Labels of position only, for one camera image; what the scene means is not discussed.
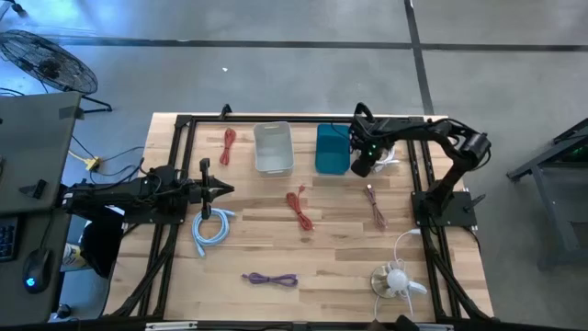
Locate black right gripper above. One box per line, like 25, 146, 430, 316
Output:
351, 131, 392, 178

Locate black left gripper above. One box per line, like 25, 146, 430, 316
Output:
187, 157, 235, 221

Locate white cable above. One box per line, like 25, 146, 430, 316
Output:
372, 145, 401, 174

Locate light blue cable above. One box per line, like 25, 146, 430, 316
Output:
191, 207, 236, 257

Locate pink-brown braided USB cable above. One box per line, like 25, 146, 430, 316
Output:
364, 183, 389, 231

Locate red braided USB cable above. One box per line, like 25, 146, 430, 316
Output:
219, 127, 237, 166
286, 184, 315, 232

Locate purple braided USB cable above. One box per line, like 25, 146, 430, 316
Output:
242, 271, 300, 289

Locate teal plastic bin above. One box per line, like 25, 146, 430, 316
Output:
314, 122, 353, 177

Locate white plastic bin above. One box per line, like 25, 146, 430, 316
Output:
253, 120, 296, 178

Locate white device on round base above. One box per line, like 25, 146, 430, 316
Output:
369, 259, 428, 300

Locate black bag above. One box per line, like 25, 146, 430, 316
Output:
79, 219, 126, 280

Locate yellow printed can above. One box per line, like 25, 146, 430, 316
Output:
61, 242, 89, 270

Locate small black desk object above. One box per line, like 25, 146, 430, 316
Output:
18, 178, 49, 200

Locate dark metal side table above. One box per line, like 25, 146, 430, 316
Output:
505, 117, 588, 272

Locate grey desk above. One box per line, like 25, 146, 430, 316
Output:
0, 90, 85, 325

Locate black computer mouse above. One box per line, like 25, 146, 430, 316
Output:
22, 247, 53, 295

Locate black floor fan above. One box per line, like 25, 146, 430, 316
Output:
0, 29, 114, 114

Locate black keyboard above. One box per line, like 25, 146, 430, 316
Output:
0, 216, 19, 264

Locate black table frame rails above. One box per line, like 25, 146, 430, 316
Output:
103, 104, 495, 331

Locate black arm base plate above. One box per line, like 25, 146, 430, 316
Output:
411, 190, 479, 227
121, 206, 186, 226

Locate black floor cables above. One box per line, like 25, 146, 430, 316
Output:
68, 135, 147, 186

